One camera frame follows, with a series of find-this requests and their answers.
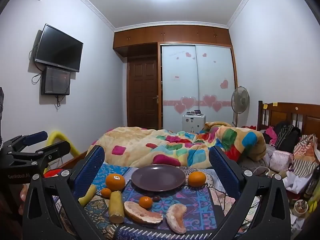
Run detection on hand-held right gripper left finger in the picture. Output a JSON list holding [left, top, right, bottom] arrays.
[[22, 144, 110, 240]]

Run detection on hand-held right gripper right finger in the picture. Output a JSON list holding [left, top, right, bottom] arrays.
[[209, 145, 300, 240]]

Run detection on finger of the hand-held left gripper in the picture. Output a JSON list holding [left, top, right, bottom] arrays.
[[10, 140, 71, 178], [2, 130, 48, 155]]

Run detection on large orange with sticker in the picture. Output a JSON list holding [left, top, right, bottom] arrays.
[[105, 173, 126, 192]]

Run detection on thick yellow sugarcane piece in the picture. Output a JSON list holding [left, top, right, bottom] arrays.
[[109, 191, 125, 223]]

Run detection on dark purple plate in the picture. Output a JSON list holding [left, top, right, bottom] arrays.
[[131, 164, 186, 192]]

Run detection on curved peeled pomelo segment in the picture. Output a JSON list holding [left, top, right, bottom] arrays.
[[166, 204, 187, 235]]

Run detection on person's left hand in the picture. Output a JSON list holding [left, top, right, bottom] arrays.
[[19, 184, 28, 202]]

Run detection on yellow plastic chair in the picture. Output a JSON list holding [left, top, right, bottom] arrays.
[[46, 130, 80, 157]]

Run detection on wooden bed footboard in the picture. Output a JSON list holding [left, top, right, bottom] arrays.
[[57, 150, 88, 170]]

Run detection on blue patterned cloth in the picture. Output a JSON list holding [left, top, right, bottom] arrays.
[[52, 164, 237, 240]]

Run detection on colourful checked blanket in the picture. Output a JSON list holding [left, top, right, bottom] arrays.
[[91, 122, 267, 170]]

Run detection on white box appliance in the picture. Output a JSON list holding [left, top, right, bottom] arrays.
[[182, 110, 206, 132]]

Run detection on pink cloth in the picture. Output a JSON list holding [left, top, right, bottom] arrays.
[[265, 126, 277, 145]]

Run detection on pink patterned bag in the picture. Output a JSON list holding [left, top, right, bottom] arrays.
[[271, 150, 293, 172]]

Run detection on standing fan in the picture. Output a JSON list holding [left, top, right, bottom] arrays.
[[230, 86, 250, 128]]

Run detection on black bag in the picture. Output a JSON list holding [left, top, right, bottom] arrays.
[[275, 121, 302, 153]]

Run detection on pink heart stickers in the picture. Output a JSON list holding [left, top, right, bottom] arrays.
[[164, 51, 232, 114]]

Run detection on white plastic bag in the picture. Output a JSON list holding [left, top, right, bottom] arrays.
[[285, 171, 310, 194]]

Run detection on brown wooden door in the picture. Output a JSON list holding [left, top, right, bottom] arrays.
[[127, 56, 160, 130]]

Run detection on white paper cup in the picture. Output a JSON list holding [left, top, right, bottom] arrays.
[[294, 200, 310, 216]]

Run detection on white sliding wardrobe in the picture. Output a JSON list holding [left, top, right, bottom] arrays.
[[160, 44, 238, 132]]

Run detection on dark bottle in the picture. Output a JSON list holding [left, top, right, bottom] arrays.
[[304, 165, 320, 200]]

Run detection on wooden bed headboard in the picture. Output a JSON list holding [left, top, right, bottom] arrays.
[[257, 101, 320, 140]]

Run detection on wooden overhead cabinet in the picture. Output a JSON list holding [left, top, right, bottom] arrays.
[[113, 25, 232, 58]]

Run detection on white cable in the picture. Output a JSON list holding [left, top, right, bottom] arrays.
[[252, 166, 271, 178]]

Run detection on black monitor cable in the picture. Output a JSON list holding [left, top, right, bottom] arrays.
[[56, 95, 66, 111]]

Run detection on small black wall monitor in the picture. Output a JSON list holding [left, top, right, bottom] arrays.
[[41, 66, 71, 96]]

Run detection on black television cable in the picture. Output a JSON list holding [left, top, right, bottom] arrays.
[[31, 47, 43, 84]]

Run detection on black wall television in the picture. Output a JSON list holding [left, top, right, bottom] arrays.
[[34, 24, 84, 72]]

